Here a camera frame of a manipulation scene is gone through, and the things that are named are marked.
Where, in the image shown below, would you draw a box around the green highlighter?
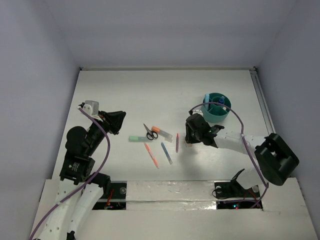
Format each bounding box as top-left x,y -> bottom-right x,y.
128,135 -> 152,143

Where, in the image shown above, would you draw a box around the orange capped highlighter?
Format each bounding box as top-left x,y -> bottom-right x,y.
151,126 -> 173,143

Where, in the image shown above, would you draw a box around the light blue highlighter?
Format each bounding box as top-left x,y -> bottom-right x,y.
203,93 -> 211,111

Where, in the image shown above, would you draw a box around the small blue-cap glue bottle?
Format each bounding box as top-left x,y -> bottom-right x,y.
219,96 -> 225,104

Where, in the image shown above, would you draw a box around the black handled scissors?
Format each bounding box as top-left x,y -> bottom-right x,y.
143,124 -> 158,141

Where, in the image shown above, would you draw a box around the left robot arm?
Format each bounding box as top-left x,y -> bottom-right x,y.
30,111 -> 126,240

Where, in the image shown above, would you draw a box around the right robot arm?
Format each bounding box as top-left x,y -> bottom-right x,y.
185,113 -> 300,196

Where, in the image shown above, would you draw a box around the red purple pen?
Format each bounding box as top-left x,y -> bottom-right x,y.
175,133 -> 179,153

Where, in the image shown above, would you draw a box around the teal round organizer container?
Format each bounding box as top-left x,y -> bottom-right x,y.
201,92 -> 232,123

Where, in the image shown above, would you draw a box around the blue pen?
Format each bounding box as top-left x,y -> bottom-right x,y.
161,142 -> 173,165

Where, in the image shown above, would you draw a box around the orange pen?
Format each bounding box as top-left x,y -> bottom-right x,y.
144,143 -> 159,169

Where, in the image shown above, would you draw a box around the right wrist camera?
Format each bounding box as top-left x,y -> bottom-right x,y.
188,108 -> 204,116

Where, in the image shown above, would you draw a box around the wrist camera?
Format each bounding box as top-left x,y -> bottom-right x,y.
188,108 -> 204,116
78,100 -> 99,118

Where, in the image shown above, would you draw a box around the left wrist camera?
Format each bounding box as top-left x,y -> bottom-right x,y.
78,100 -> 99,118

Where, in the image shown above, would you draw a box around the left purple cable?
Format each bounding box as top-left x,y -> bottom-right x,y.
28,106 -> 111,240

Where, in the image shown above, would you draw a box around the purple cable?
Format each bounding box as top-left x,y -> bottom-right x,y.
28,106 -> 111,240
188,104 -> 270,209

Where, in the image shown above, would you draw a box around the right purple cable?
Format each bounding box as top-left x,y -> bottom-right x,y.
188,104 -> 270,209

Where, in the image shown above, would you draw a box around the aluminium rail right side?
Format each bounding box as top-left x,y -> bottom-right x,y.
249,66 -> 291,178

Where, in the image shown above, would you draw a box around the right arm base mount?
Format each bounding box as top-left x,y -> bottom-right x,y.
211,181 -> 263,210

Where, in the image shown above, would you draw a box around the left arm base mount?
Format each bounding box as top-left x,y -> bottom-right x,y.
92,181 -> 127,211

